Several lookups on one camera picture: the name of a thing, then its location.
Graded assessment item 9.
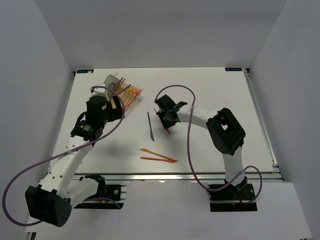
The grey smoked container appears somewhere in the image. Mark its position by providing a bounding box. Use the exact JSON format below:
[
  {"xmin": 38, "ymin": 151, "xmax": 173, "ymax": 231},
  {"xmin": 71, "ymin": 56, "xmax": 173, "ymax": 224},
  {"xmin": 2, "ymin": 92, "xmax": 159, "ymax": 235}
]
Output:
[{"xmin": 104, "ymin": 74, "xmax": 120, "ymax": 91}]

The blue corner sticker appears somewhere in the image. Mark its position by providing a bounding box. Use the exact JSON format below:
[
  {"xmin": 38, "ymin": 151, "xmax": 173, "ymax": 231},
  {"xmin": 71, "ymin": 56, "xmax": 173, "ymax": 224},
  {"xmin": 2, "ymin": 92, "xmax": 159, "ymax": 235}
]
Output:
[
  {"xmin": 224, "ymin": 67, "xmax": 243, "ymax": 72},
  {"xmin": 76, "ymin": 69, "xmax": 94, "ymax": 74}
]

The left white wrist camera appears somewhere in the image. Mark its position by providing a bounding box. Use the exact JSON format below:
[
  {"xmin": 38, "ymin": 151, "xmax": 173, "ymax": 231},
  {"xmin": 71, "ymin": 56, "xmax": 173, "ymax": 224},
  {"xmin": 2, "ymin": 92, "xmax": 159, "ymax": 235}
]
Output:
[{"xmin": 90, "ymin": 83, "xmax": 110, "ymax": 102}]

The right blue corner sticker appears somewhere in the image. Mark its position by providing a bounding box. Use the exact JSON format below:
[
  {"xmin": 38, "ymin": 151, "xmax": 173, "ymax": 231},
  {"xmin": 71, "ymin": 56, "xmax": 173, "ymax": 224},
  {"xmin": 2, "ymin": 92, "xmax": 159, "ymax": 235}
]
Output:
[{"xmin": 224, "ymin": 67, "xmax": 243, "ymax": 72}]

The red plastic knife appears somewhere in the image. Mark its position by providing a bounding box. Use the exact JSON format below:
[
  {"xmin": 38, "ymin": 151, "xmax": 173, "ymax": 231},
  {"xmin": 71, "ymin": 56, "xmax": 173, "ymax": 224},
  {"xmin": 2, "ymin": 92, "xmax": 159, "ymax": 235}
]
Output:
[{"xmin": 140, "ymin": 156, "xmax": 178, "ymax": 164}]

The red plastic fork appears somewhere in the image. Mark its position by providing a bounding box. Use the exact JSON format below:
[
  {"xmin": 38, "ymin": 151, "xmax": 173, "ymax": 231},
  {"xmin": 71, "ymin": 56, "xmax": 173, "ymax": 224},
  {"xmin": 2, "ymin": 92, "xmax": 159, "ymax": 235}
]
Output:
[{"xmin": 126, "ymin": 88, "xmax": 143, "ymax": 108}]

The orange plastic knife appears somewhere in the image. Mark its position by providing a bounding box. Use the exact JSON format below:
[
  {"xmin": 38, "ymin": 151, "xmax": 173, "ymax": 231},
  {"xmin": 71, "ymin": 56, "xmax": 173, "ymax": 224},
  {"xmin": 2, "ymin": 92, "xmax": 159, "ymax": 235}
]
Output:
[{"xmin": 139, "ymin": 148, "xmax": 175, "ymax": 160}]

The orange plastic fork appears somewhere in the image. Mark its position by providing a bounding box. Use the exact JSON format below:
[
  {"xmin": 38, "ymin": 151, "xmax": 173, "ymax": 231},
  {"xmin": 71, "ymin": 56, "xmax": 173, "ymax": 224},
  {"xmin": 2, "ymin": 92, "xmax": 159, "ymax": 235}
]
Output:
[{"xmin": 124, "ymin": 85, "xmax": 138, "ymax": 108}]

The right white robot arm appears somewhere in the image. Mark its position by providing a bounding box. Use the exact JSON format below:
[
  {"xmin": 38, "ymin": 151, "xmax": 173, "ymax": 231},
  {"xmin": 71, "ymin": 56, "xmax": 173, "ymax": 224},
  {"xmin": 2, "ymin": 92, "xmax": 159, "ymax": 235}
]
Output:
[{"xmin": 154, "ymin": 94, "xmax": 248, "ymax": 200}]

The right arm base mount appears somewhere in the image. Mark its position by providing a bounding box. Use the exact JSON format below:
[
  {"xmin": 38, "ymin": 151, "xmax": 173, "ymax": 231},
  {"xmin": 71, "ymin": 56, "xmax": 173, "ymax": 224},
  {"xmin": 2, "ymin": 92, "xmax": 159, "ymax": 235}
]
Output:
[{"xmin": 209, "ymin": 183, "xmax": 258, "ymax": 213}]

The blue plastic knife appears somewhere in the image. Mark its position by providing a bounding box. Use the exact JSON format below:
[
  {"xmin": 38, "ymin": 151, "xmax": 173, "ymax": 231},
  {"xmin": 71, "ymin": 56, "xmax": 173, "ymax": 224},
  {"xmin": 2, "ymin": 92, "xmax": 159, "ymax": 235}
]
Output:
[{"xmin": 147, "ymin": 111, "xmax": 155, "ymax": 142}]

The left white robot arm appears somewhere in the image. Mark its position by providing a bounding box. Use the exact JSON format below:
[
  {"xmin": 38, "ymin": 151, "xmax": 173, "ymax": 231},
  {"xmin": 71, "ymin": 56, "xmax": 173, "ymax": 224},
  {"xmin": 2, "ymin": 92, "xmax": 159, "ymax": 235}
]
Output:
[{"xmin": 25, "ymin": 95, "xmax": 124, "ymax": 227}]

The aluminium table rail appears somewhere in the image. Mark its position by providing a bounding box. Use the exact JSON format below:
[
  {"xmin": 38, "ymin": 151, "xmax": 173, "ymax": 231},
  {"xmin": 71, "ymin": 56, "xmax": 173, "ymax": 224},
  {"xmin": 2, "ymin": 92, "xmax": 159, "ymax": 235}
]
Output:
[{"xmin": 47, "ymin": 172, "xmax": 283, "ymax": 182}]

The left blue corner sticker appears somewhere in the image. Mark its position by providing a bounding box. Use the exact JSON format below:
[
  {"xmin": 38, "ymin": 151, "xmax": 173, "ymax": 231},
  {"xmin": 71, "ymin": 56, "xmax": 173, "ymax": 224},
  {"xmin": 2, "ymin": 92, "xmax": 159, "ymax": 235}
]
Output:
[{"xmin": 76, "ymin": 69, "xmax": 94, "ymax": 74}]

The clear container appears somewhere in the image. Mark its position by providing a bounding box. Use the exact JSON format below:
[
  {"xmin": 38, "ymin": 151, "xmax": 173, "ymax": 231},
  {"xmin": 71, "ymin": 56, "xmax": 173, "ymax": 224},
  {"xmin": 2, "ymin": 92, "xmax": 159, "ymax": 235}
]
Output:
[{"xmin": 123, "ymin": 85, "xmax": 143, "ymax": 115}]

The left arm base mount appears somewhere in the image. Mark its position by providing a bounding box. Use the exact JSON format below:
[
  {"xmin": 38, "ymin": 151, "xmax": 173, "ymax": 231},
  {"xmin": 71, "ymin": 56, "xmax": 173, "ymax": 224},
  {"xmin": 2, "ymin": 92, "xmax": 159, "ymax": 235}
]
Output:
[{"xmin": 74, "ymin": 174, "xmax": 127, "ymax": 210}]

